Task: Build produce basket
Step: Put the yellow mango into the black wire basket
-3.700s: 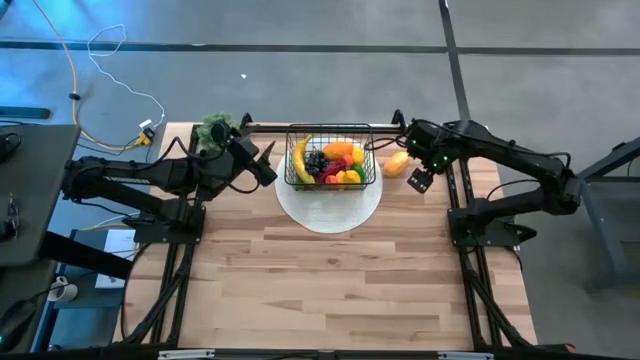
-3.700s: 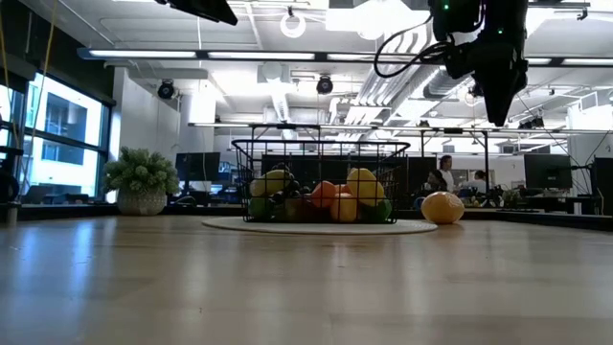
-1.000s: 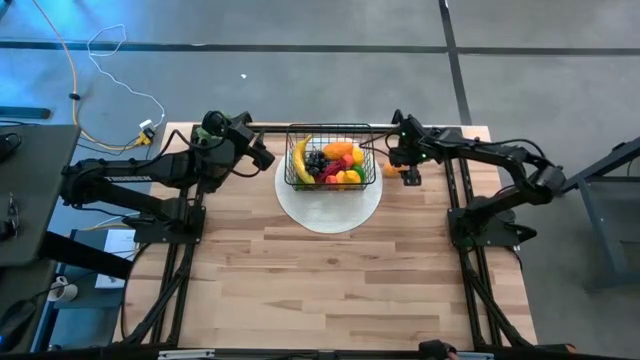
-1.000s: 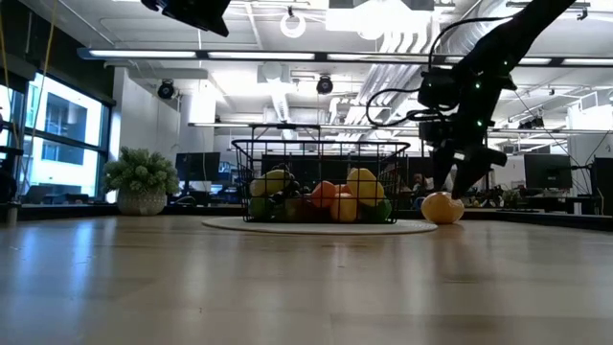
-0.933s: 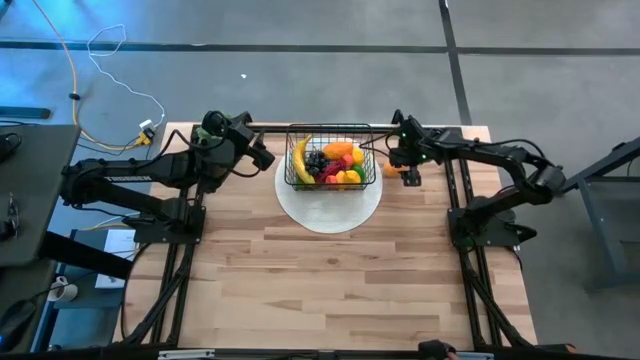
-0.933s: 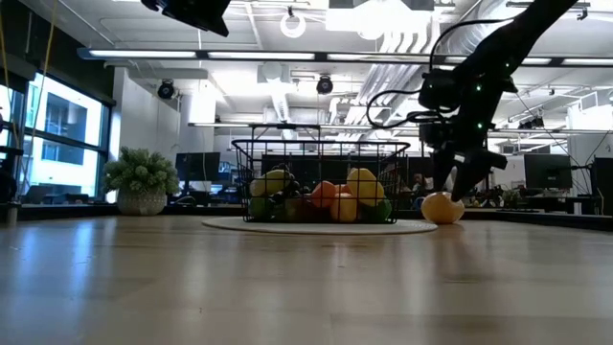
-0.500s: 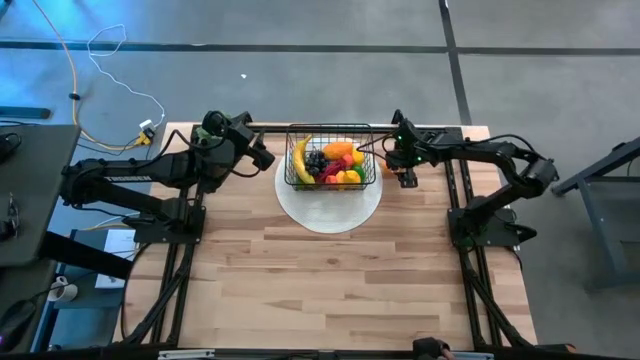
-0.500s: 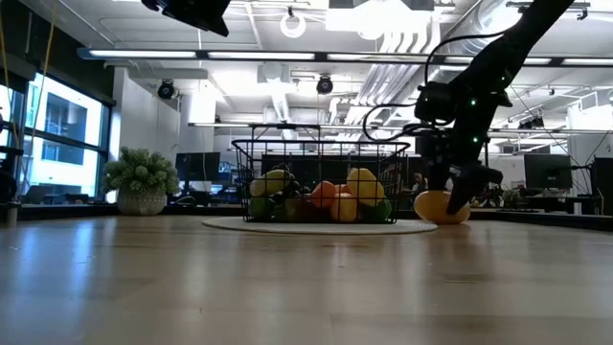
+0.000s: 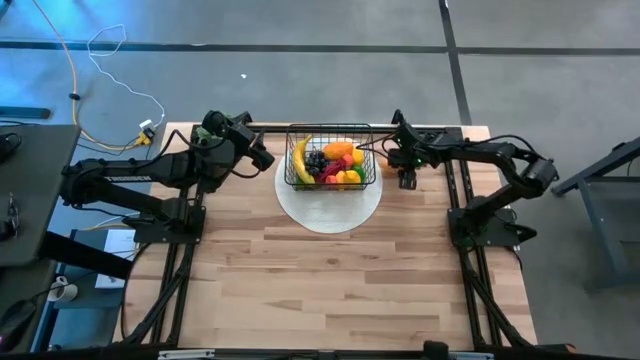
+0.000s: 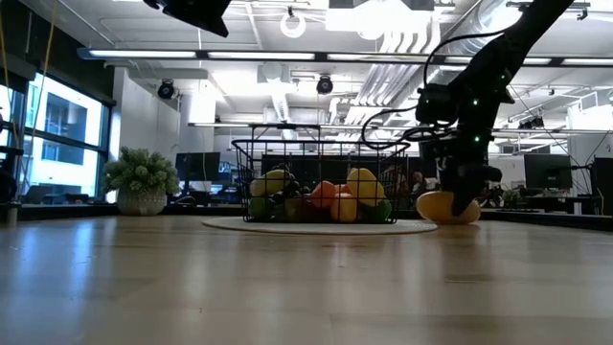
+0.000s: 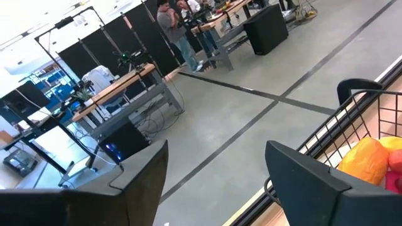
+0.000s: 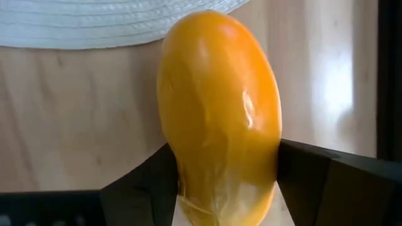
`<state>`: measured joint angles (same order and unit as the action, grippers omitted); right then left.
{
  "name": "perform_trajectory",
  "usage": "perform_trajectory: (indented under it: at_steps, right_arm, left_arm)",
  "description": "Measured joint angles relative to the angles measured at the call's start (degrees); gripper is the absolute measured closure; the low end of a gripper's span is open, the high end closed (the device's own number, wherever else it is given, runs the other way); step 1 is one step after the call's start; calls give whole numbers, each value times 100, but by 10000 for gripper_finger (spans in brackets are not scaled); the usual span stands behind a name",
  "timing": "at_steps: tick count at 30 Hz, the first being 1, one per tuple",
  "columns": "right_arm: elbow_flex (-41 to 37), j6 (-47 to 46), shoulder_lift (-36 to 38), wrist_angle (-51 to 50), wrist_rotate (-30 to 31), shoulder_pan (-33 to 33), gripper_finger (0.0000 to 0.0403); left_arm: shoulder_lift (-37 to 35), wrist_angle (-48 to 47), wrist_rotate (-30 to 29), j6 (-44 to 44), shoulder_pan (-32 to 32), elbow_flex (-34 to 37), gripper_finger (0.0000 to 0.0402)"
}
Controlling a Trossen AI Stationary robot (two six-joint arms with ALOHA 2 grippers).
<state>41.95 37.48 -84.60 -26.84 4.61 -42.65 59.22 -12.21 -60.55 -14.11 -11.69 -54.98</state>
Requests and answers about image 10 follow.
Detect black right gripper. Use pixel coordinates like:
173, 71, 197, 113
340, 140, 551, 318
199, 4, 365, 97
420, 126, 503, 217

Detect yellow orange mango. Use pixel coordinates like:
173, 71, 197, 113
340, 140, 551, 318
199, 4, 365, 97
415, 190, 482, 226

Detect red chilli pepper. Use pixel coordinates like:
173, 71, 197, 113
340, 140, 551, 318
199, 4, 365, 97
286, 198, 331, 223

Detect dark grape bunch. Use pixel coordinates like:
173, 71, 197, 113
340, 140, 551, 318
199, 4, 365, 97
270, 163, 313, 207

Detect green cucumber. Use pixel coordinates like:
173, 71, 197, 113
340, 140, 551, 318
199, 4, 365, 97
248, 195, 274, 220

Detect person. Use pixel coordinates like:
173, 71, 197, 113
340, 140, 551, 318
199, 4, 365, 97
410, 170, 441, 196

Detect long ceiling light bar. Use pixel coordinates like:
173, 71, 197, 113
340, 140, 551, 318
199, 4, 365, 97
76, 46, 613, 68

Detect black computer monitor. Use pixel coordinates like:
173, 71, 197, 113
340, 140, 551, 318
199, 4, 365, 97
174, 151, 222, 183
523, 152, 574, 191

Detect black track light cluster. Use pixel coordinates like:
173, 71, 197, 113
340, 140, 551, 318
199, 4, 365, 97
518, 114, 546, 130

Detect small yellow lemon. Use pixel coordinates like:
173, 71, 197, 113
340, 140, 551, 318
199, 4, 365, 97
329, 192, 358, 224

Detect black pipe rack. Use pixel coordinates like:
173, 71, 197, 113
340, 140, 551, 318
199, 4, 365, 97
248, 123, 490, 167

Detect black cabinet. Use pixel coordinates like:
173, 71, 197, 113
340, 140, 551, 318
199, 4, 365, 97
591, 155, 613, 217

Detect potted green plant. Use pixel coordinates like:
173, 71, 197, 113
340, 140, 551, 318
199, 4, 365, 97
101, 146, 182, 217

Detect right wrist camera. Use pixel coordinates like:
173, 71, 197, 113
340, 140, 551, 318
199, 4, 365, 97
414, 83, 459, 127

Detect black right camera cable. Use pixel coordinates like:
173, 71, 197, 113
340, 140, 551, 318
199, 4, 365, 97
359, 28, 509, 152

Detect black wire basket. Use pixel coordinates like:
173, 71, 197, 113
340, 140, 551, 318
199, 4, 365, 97
231, 138, 412, 225

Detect black window frame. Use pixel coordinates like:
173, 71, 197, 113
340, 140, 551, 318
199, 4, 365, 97
0, 52, 117, 202

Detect silver ventilation duct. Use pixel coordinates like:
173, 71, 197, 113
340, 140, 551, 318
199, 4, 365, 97
423, 0, 533, 100

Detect yellow cable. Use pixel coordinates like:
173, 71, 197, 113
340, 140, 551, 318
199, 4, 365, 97
28, 9, 57, 145

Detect black table frame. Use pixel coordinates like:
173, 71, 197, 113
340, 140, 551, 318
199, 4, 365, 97
0, 203, 613, 232

